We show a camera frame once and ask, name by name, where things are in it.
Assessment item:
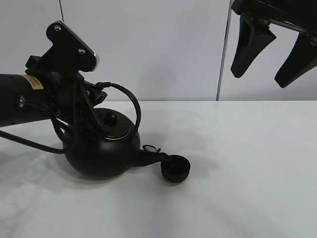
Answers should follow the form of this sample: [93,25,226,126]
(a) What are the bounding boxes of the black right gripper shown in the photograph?
[230,0,317,88]

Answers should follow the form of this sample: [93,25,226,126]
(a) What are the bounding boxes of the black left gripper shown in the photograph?
[42,56,111,133]

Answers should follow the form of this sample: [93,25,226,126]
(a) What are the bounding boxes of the black round kettle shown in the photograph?
[65,82,172,180]

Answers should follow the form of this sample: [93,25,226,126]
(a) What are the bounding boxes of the small black teacup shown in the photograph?
[160,155,191,183]

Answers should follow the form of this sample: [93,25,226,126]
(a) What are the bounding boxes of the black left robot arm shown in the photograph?
[0,54,111,132]

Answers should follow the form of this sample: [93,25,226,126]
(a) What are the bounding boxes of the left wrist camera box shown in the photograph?
[25,20,99,76]

